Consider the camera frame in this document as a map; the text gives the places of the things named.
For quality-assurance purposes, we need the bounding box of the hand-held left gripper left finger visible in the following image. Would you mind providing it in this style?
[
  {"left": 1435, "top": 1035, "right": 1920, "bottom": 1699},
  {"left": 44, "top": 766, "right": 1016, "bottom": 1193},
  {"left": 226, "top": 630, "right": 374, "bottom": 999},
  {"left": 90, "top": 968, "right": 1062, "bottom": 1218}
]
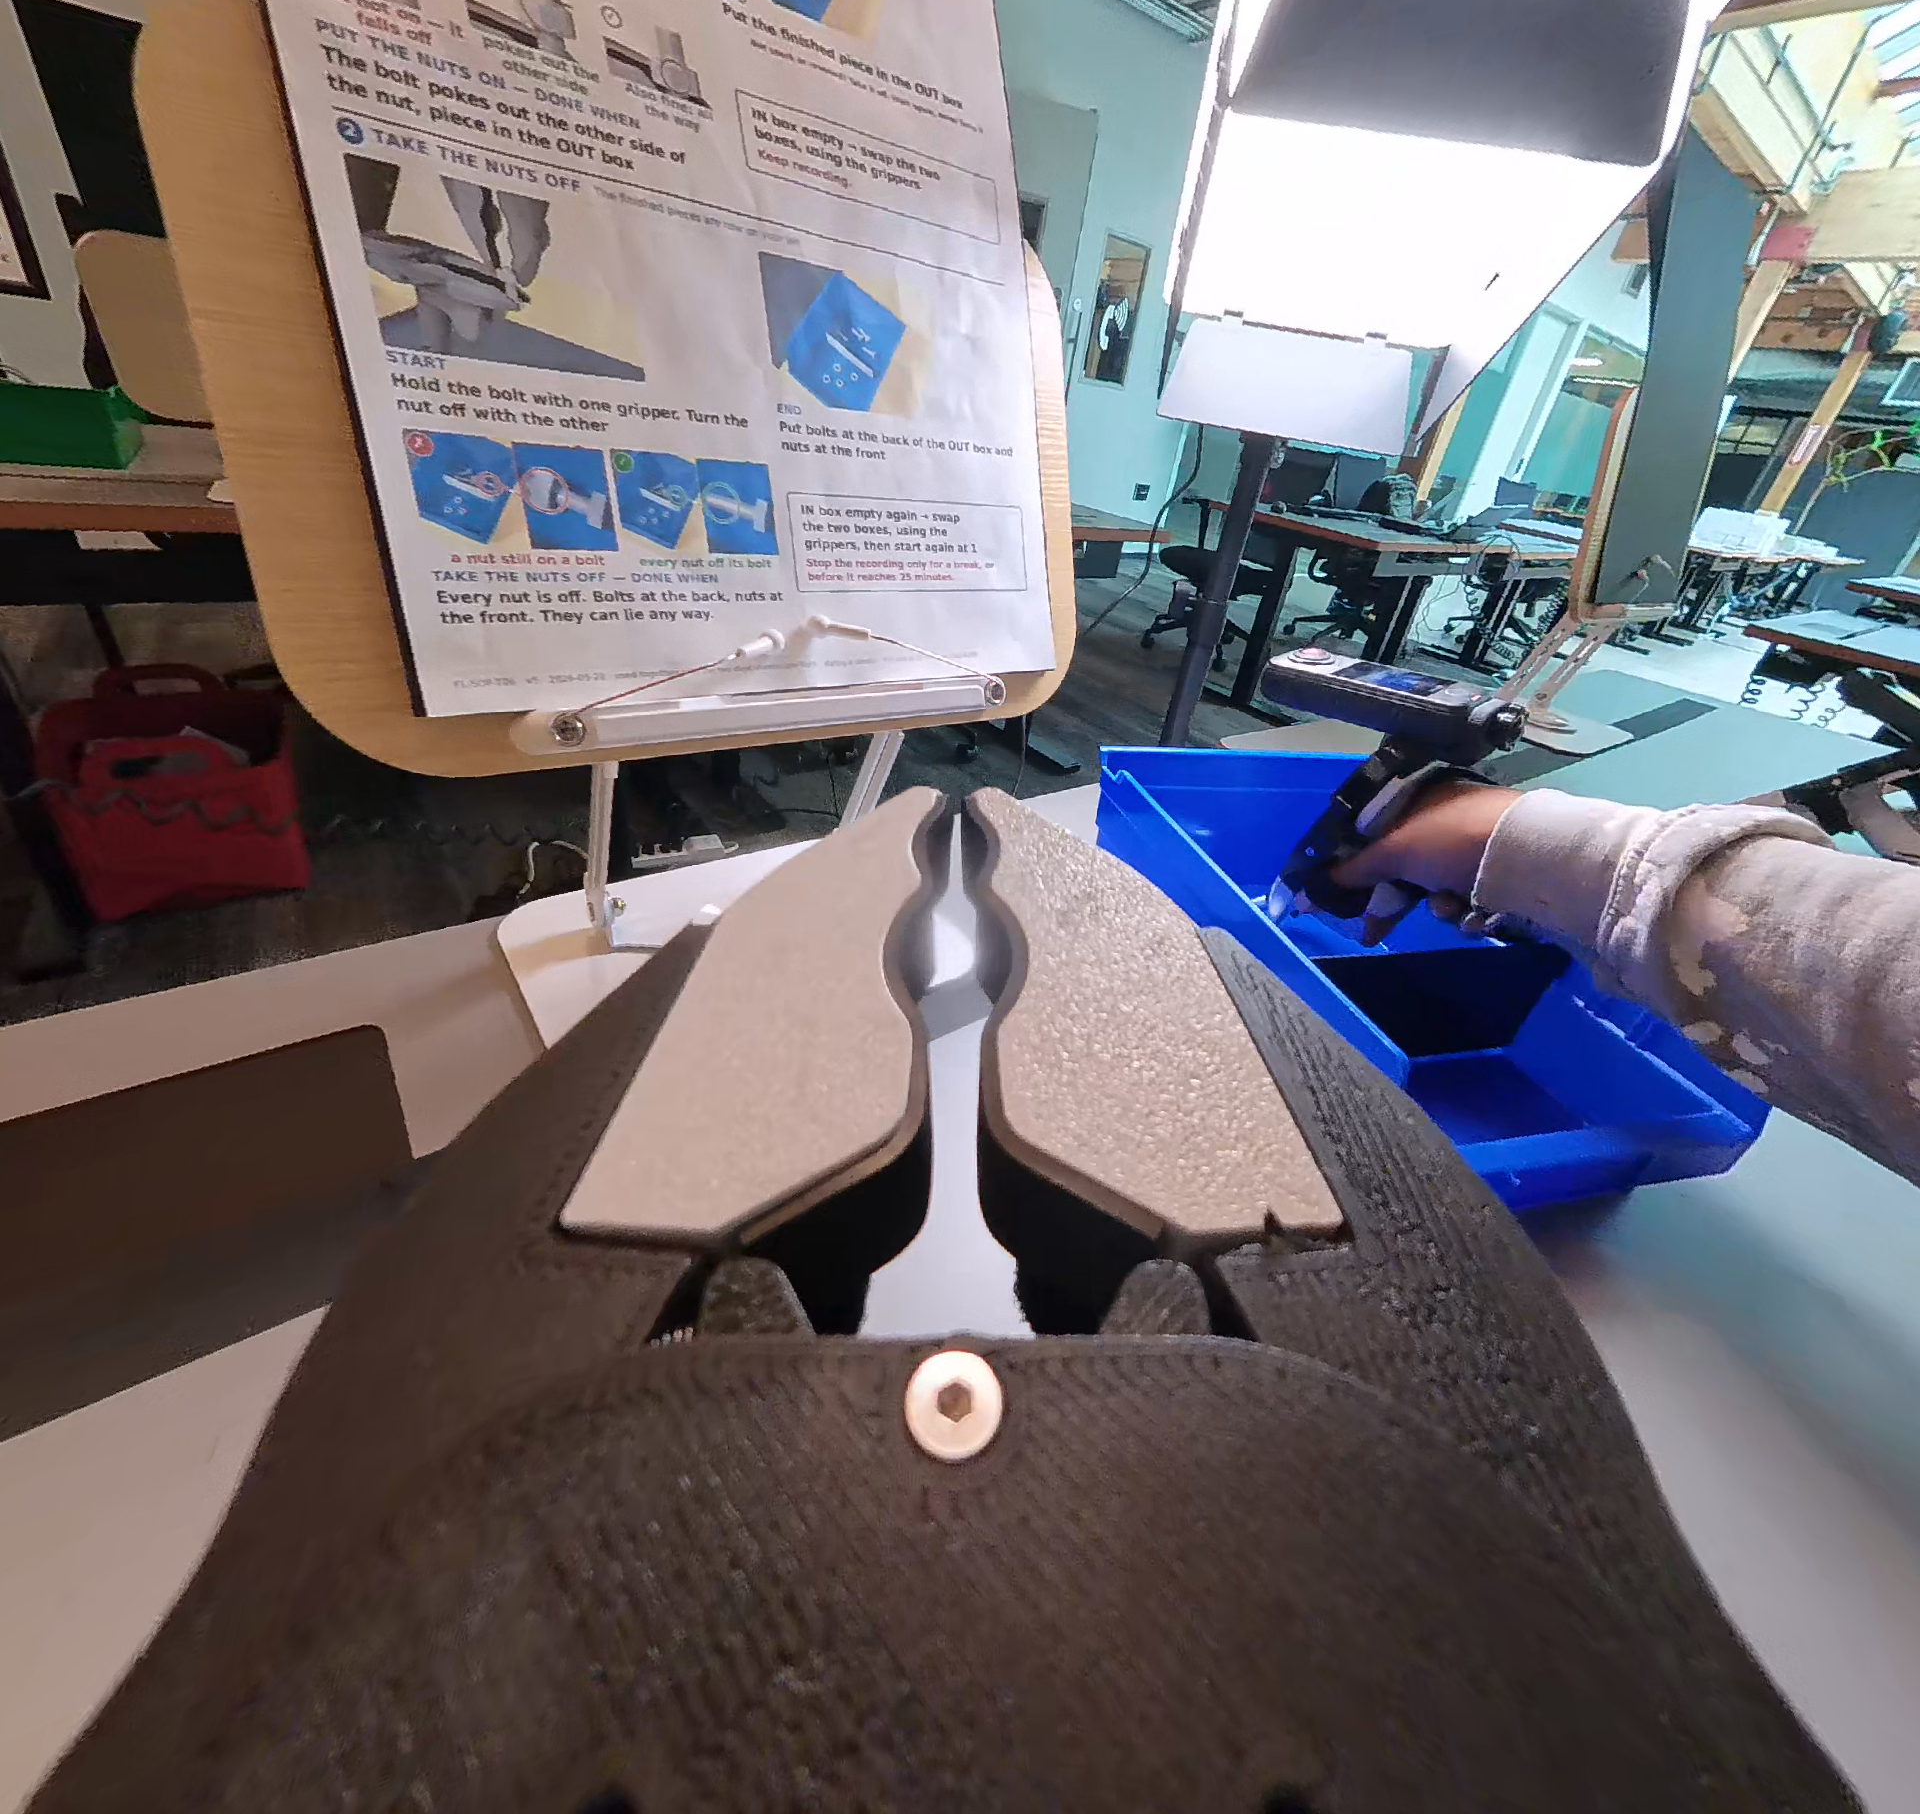
[{"left": 558, "top": 786, "right": 954, "bottom": 1322}]

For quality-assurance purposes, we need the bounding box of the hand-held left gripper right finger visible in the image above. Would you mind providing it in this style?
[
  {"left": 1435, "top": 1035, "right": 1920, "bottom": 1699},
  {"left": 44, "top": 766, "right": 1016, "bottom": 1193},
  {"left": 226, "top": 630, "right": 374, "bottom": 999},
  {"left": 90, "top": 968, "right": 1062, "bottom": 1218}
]
[{"left": 961, "top": 786, "right": 1348, "bottom": 1322}]

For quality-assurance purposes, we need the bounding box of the blue plastic bin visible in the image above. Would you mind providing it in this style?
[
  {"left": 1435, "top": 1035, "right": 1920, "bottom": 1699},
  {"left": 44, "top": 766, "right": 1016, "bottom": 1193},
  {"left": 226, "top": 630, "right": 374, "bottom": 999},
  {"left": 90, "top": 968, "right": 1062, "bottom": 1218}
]
[{"left": 1099, "top": 745, "right": 1772, "bottom": 1215}]

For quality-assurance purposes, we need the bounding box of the person's right forearm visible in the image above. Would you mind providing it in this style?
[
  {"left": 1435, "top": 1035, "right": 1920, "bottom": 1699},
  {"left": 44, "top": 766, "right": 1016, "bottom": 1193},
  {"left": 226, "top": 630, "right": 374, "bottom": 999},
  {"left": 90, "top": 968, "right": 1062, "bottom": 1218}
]
[{"left": 1463, "top": 787, "right": 1920, "bottom": 1185}]

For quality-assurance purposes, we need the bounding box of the person's right hand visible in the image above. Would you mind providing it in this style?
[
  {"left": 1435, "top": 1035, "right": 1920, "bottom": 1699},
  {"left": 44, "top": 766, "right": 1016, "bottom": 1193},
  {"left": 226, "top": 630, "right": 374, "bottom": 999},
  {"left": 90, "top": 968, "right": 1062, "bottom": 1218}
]
[{"left": 1326, "top": 777, "right": 1519, "bottom": 945}]

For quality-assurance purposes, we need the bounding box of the black bin divider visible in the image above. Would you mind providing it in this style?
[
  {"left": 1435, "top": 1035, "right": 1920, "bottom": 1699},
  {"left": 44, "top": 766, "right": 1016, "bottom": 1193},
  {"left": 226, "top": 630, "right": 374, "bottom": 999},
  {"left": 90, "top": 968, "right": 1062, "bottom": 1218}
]
[{"left": 1312, "top": 939, "right": 1570, "bottom": 1061}]

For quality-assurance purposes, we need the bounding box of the long wooden office desk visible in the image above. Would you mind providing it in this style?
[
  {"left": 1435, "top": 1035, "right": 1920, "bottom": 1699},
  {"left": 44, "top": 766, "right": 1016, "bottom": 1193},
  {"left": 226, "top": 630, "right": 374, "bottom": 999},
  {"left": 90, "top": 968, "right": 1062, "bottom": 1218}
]
[{"left": 1252, "top": 499, "right": 1585, "bottom": 676}]

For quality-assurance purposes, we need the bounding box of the black light stand pole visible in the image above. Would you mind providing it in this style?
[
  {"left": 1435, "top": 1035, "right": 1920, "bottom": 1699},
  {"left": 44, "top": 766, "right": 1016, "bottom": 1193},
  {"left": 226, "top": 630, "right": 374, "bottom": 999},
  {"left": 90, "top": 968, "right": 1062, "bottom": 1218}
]
[{"left": 1162, "top": 434, "right": 1291, "bottom": 752}]

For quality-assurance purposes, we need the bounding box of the wooden desk with black legs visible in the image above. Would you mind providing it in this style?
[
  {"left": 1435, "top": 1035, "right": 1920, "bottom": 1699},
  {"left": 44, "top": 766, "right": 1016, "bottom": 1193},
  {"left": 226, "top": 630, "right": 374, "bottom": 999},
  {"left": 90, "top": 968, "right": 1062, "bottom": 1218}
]
[{"left": 1068, "top": 499, "right": 1177, "bottom": 586}]

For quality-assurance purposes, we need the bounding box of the dark wooden board stand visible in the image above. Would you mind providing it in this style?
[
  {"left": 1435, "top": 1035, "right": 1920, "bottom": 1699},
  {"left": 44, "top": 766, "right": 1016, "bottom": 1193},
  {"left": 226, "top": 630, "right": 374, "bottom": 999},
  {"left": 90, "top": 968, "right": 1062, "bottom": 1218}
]
[{"left": 1501, "top": 117, "right": 1770, "bottom": 753}]

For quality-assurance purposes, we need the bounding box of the studio light panel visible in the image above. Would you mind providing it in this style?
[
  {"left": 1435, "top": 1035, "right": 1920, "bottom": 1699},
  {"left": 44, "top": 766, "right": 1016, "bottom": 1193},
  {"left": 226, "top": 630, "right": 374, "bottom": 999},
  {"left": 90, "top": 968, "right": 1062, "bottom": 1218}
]
[{"left": 1162, "top": 0, "right": 1788, "bottom": 439}]

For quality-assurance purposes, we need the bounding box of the black clamp device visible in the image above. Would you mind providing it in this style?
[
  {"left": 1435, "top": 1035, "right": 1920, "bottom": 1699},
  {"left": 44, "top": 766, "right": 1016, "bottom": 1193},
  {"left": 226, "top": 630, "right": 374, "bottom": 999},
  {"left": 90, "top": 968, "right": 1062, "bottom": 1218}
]
[{"left": 1784, "top": 747, "right": 1920, "bottom": 863}]

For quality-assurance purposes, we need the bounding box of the red bag with grey trim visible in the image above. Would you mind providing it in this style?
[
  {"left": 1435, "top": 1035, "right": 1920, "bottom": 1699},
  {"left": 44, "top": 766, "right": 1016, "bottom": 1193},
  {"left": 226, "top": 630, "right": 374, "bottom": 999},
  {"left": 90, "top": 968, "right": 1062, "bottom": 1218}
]
[{"left": 31, "top": 662, "right": 312, "bottom": 926}]

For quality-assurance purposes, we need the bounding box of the wooden instruction board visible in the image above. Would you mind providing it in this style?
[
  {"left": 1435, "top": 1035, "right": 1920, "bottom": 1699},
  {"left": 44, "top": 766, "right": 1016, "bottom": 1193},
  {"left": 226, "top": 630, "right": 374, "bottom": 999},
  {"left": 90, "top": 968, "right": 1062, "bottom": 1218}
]
[{"left": 132, "top": 0, "right": 1080, "bottom": 781}]

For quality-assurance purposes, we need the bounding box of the printed instruction sheet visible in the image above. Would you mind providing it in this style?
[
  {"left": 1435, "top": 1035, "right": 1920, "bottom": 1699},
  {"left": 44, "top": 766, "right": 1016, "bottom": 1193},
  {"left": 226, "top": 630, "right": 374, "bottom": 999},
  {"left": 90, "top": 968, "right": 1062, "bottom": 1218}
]
[{"left": 236, "top": 0, "right": 1061, "bottom": 722}]

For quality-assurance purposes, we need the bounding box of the green box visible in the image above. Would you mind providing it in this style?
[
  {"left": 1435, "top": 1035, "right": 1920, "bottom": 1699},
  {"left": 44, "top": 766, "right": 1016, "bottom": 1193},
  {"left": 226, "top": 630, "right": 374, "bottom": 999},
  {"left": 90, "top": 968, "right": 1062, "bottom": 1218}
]
[{"left": 0, "top": 379, "right": 148, "bottom": 470}]

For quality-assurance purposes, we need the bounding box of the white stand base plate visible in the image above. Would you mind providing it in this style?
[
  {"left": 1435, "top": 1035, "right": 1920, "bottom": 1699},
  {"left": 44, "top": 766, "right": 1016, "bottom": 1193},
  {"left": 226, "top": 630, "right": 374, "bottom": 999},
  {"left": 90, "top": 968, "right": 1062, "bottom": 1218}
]
[{"left": 495, "top": 866, "right": 731, "bottom": 1052}]

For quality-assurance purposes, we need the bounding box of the board stand bracket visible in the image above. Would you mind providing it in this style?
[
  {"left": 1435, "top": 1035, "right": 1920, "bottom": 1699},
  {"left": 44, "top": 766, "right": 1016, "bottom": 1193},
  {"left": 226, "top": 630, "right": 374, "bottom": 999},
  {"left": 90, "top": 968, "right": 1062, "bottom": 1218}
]
[{"left": 582, "top": 728, "right": 913, "bottom": 956}]

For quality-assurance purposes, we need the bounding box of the clear sheet holder rail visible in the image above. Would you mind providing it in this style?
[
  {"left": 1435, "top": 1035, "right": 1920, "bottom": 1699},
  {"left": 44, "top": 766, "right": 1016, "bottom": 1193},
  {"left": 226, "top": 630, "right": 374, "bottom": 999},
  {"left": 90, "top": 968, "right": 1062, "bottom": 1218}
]
[{"left": 507, "top": 614, "right": 1010, "bottom": 753}]

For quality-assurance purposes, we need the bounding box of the framed wall picture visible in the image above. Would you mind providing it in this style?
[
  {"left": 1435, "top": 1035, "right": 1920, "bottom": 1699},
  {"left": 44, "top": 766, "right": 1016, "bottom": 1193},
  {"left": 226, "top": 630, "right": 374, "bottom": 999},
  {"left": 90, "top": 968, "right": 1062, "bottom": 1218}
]
[{"left": 1083, "top": 229, "right": 1155, "bottom": 392}]

